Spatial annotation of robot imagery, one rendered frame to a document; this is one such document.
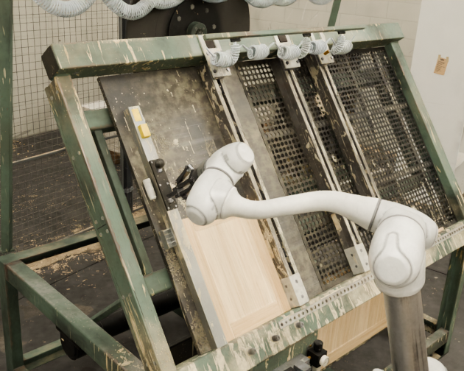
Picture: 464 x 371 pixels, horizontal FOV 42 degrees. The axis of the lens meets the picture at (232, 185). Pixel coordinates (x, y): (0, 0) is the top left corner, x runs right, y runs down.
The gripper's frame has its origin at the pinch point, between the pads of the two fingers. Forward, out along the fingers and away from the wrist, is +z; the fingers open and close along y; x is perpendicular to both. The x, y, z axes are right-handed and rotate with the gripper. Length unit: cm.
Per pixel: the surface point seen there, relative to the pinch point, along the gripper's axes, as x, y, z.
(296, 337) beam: 38, 67, 11
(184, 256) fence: 2.3, 21.8, 11.6
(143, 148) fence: 2.2, -21.2, 11.6
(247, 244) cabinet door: 35.0, 25.9, 14.0
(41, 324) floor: 18, 27, 207
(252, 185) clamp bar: 44.5, 4.2, 9.2
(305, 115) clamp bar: 91, -20, 8
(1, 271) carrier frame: -23, -4, 125
